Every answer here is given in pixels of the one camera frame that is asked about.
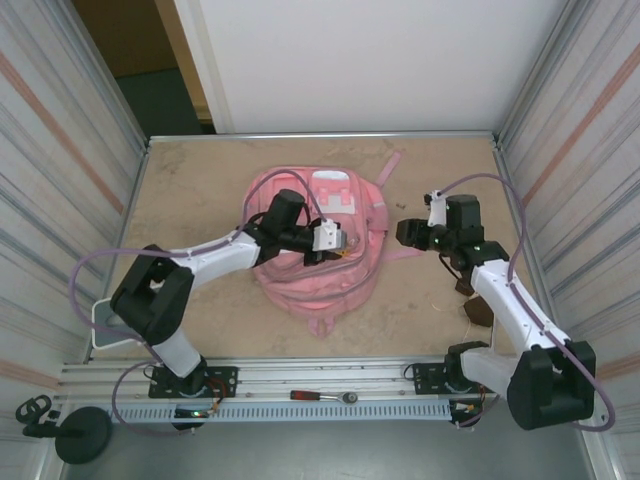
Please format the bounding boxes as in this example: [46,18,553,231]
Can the white slotted cable duct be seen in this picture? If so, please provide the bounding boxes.
[115,403,454,422]

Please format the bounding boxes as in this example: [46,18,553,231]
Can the white door frame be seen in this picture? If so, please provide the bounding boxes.
[172,0,236,135]

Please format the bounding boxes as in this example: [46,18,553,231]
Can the aluminium front rail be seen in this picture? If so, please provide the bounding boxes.
[58,355,596,401]

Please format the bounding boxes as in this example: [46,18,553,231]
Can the pink backpack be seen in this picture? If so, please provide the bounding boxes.
[243,149,424,340]

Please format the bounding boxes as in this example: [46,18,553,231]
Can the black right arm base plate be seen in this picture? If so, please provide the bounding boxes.
[412,362,503,396]

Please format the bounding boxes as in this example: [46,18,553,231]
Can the aluminium back rail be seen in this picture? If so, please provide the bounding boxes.
[146,130,501,147]

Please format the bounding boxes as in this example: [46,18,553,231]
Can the red handled ratchet wrench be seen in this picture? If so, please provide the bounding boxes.
[289,389,360,405]

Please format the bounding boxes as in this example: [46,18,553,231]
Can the aluminium rail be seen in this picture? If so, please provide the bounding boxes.
[146,130,501,147]
[58,355,596,401]

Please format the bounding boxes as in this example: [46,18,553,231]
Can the dark brown lump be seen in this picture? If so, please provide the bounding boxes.
[462,297,494,326]

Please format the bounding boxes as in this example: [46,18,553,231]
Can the black round base stand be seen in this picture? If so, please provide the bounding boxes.
[14,394,114,465]

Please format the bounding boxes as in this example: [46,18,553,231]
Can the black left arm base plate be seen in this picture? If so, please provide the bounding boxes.
[148,366,239,400]

